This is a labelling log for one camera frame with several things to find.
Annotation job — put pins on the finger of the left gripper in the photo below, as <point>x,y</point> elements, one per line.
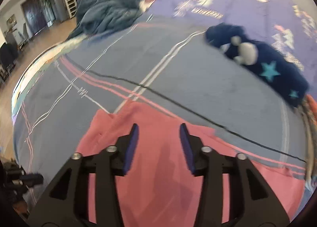
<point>31,179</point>

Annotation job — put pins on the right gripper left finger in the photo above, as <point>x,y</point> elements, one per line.
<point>65,200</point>

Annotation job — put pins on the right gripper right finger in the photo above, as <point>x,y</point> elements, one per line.
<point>233,191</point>

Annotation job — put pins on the folded clothes stack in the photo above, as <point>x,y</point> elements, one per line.
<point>307,110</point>

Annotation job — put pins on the navy star fleece garment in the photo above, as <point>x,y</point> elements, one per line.
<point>261,59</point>

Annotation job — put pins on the blue striped bed sheet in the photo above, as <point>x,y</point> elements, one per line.
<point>168,65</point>

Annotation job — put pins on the teal fleece blanket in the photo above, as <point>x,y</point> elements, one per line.
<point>98,16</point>

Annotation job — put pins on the white shelf rack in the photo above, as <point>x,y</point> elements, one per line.
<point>71,7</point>

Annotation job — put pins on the purple tree print duvet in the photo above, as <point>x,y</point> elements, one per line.
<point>283,24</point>

